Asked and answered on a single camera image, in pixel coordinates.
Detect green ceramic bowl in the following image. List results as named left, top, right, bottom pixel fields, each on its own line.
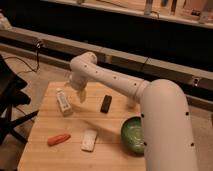
left=121, top=116, right=144, bottom=155

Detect white bottle with label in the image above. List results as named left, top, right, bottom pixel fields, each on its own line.
left=56, top=88, right=73, bottom=116

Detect orange carrot toy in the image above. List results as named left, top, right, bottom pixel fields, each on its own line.
left=47, top=134, right=71, bottom=146

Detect black office chair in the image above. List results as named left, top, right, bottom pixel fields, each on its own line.
left=0, top=54, right=38, bottom=145

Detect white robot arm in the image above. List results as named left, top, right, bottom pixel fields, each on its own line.
left=70, top=52, right=199, bottom=171

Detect white rectangular sponge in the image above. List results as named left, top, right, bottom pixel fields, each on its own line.
left=81, top=129, right=98, bottom=152

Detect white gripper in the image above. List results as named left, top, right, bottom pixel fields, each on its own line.
left=65, top=81, right=87, bottom=103

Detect black cable on floor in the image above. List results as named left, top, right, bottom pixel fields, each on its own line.
left=3, top=39, right=45, bottom=75

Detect black rectangular block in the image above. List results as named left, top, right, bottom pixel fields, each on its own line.
left=100, top=95, right=112, bottom=113

